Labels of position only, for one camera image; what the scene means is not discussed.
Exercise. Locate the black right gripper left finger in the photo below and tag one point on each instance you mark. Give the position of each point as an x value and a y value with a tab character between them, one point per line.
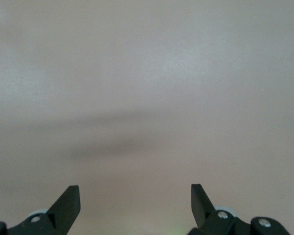
63	210

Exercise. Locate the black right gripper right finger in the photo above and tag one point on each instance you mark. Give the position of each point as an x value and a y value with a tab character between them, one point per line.
201	208

